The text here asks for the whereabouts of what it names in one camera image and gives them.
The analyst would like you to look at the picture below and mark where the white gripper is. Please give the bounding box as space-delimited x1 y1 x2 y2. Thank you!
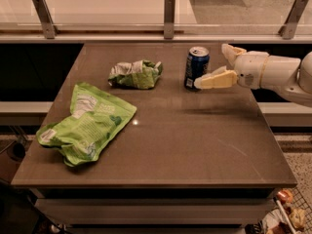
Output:
194 44 269 90

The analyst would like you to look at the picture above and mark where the blue pepsi can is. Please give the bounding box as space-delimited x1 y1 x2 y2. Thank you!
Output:
184 46 210 91

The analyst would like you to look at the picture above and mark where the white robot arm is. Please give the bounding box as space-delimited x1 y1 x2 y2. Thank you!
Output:
194 44 312 107

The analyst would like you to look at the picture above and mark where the crumpled green chip bag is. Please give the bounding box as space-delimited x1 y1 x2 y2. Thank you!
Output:
108 59 163 90

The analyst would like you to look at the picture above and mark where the large green snack bag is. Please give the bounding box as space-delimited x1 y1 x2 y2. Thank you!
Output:
36 82 137 167

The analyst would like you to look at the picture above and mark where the glass railing panel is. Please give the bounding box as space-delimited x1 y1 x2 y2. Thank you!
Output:
0 0 312 34

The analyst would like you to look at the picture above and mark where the right metal railing bracket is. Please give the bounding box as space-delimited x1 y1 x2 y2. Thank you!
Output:
278 0 309 40

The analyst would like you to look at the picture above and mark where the metal railing bracket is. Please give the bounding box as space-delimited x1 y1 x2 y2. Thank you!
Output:
32 0 57 39
164 0 176 39
278 0 309 40

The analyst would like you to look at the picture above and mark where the middle metal railing bracket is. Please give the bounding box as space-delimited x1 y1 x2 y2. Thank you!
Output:
164 0 176 39

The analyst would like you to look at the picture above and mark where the wire basket with snacks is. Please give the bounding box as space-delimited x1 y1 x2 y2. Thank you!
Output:
260 188 312 234

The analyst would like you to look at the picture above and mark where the left metal railing bracket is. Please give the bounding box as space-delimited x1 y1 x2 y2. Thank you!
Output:
32 0 57 39

